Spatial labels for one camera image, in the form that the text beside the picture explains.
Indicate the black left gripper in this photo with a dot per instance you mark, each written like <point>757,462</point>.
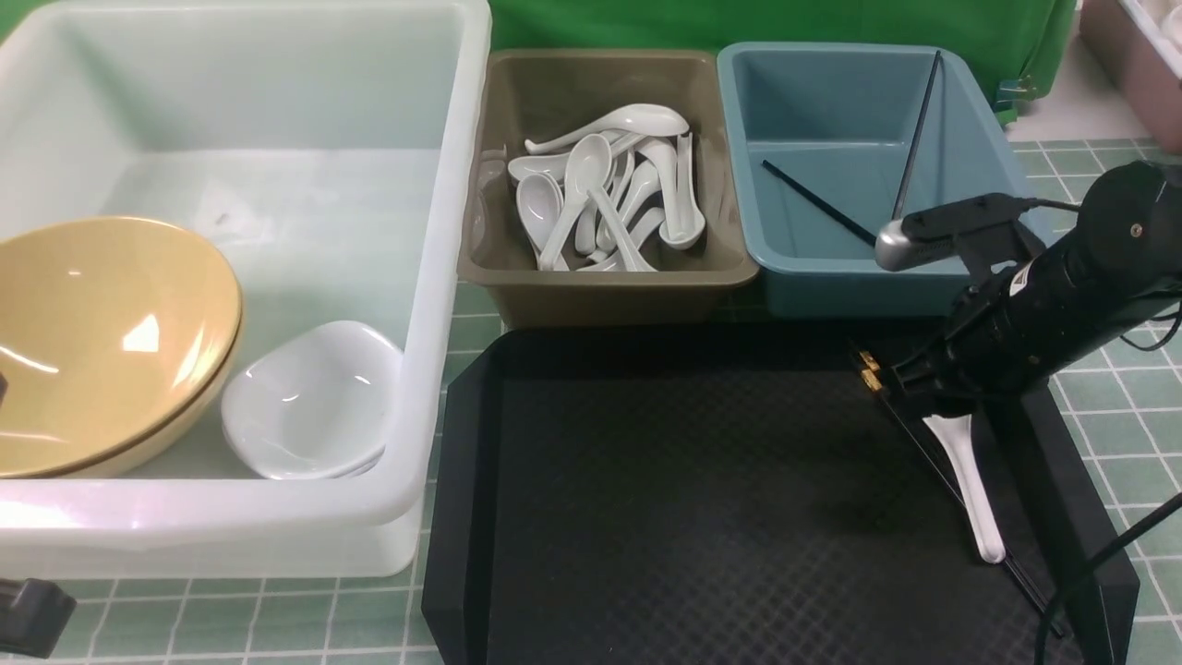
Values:
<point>34,614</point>

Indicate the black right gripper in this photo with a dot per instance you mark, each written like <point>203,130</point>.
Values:
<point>995,345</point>

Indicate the white ceramic soup spoon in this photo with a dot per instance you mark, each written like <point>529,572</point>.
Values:
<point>954,434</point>

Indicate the black chopstick pair gold tips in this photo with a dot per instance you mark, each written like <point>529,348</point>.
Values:
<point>939,462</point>

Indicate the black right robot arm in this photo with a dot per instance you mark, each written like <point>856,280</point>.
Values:
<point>1118,267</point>

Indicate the yellow speckled noodle bowl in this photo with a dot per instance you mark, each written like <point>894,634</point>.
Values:
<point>110,326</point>

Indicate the black chopstick leaning upright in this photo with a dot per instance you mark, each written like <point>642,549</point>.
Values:
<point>910,160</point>

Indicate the blue plastic chopstick bin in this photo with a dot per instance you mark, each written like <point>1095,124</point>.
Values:
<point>838,117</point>

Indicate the black chopstick lying flat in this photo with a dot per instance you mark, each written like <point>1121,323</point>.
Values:
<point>826,207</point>

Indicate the green cloth backdrop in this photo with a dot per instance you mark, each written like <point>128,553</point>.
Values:
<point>1013,48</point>

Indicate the white spoon upright right side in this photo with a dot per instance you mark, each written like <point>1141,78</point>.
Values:
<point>691,222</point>

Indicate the pink bin at corner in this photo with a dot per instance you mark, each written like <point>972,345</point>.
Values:
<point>1136,44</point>

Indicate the small white dish in bin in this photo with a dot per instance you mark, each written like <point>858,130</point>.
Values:
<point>318,407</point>

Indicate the black textured serving tray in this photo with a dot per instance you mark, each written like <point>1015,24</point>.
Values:
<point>717,493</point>

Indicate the white spoon top of pile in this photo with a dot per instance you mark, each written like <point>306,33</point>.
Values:
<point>645,119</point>

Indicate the white spoon of pile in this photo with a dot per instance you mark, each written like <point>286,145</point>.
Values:
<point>538,202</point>
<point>645,119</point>
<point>589,166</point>

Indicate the large translucent white plastic bin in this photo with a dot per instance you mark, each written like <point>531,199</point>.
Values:
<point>328,149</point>

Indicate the white spoon centre of pile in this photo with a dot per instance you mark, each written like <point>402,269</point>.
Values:
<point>589,166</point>

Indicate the white spoon left of pile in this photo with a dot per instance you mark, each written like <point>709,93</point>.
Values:
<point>538,202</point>

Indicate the olive brown spoon bin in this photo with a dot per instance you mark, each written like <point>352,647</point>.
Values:
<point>540,94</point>

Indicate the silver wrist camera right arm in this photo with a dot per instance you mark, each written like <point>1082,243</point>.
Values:
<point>982,231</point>

